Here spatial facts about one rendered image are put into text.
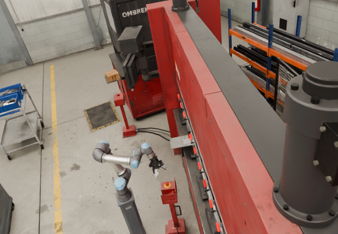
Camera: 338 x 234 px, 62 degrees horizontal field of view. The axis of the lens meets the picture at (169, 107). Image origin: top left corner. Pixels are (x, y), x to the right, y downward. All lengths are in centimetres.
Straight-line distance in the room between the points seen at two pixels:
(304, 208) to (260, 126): 47
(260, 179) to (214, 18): 270
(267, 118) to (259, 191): 42
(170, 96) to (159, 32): 91
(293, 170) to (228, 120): 55
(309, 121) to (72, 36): 906
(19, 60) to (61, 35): 148
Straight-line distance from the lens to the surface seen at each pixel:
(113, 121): 560
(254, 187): 105
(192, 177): 299
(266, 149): 118
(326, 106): 70
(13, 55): 971
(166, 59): 360
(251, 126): 129
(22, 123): 600
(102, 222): 402
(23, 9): 937
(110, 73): 487
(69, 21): 940
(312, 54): 395
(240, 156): 115
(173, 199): 303
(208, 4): 348
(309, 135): 74
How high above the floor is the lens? 311
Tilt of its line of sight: 34 degrees down
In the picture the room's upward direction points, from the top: 10 degrees counter-clockwise
